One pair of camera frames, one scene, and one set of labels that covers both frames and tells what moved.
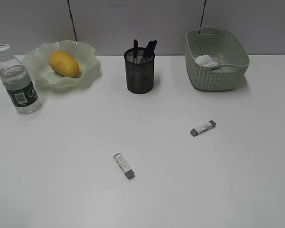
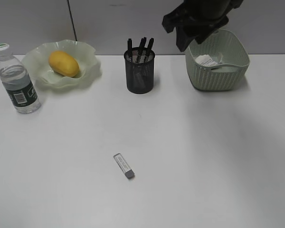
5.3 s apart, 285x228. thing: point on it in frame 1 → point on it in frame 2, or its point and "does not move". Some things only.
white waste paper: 205,61 does not move
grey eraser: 128,171 does not move
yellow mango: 64,64 does not move
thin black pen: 135,51 → 129,50
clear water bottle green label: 16,81 does not move
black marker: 149,55 → 141,52
